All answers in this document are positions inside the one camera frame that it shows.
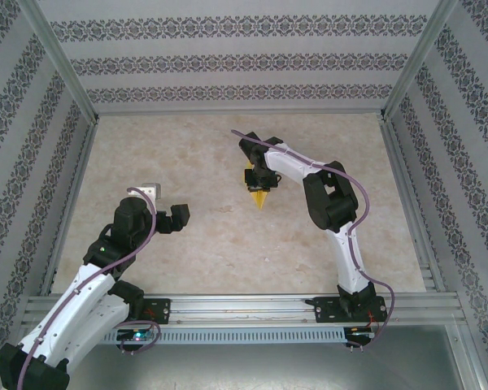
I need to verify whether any aluminium frame post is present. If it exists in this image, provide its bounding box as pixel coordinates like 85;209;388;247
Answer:
380;0;459;121
15;0;101;125

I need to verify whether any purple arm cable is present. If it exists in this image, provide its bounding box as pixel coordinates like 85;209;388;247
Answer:
230;128;396;354
18;186;163;387

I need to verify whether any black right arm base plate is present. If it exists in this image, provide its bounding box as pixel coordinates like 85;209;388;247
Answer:
313;295;387;325

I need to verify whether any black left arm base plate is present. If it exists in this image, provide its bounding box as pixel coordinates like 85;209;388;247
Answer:
140;297;172;326

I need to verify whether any aluminium back rail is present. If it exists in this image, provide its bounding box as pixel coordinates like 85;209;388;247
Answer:
95;107;386;119

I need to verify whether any aluminium side rail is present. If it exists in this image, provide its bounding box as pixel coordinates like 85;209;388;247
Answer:
38;119;101;296
380;117;447;293

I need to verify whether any grey metal sheet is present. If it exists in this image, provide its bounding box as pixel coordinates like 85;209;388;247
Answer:
7;324;485;390

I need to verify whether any grey slotted cable duct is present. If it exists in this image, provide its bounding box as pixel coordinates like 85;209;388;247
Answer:
101;327;346;345

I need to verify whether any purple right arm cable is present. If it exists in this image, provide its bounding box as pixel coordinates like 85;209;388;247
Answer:
230;128;396;354

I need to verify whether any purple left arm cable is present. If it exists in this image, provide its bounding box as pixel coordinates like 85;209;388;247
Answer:
18;186;163;387

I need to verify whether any yellow paper sheet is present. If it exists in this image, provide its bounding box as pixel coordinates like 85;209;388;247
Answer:
243;159;272;212

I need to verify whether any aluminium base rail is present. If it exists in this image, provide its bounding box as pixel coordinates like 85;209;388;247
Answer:
22;291;467;326

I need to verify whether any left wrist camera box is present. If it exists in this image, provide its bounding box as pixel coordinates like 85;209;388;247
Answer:
141;182;163;201

